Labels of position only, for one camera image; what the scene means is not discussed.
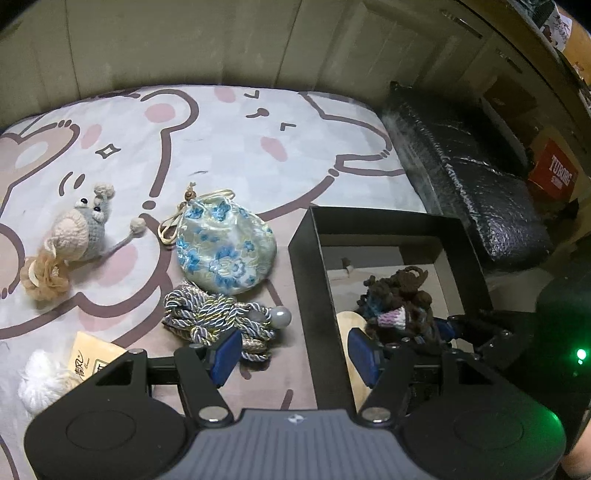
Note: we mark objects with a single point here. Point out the black cardboard box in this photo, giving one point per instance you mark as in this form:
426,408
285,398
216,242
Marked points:
314,277

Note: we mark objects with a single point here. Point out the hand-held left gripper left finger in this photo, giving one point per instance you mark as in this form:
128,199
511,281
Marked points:
226,357

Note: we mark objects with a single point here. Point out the white fluffy pompom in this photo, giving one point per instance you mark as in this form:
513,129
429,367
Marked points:
41,383

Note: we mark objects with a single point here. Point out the round wooden piece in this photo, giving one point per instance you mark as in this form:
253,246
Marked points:
344,323

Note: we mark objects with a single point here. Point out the brown yarn doll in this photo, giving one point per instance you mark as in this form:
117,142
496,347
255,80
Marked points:
411,295

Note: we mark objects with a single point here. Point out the grey crocheted mouse toy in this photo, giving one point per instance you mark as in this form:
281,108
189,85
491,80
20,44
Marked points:
74,230

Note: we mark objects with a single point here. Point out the red cardboard box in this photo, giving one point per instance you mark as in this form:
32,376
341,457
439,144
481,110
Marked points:
554,170

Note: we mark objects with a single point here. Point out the yellow paper packet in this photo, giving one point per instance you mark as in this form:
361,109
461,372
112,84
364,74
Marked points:
90,355

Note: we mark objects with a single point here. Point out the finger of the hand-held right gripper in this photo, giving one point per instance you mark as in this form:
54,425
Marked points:
455,325
489,350

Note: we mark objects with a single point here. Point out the cream cabinet door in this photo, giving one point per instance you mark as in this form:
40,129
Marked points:
184,37
37,55
392,46

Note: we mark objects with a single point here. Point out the bear printed blanket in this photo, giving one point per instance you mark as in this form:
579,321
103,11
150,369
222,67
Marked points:
231,138

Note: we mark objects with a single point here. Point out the white and red printed packet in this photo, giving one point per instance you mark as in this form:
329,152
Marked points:
556,27

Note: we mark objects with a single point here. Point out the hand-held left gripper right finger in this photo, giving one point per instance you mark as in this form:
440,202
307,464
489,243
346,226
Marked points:
364,360

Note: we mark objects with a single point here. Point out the black bubble wrapped package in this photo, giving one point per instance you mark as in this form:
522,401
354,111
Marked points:
461,152

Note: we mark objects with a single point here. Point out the person's right forearm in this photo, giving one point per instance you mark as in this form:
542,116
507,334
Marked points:
581,457

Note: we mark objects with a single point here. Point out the tan mesh scrunchie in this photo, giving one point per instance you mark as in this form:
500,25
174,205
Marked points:
44,277

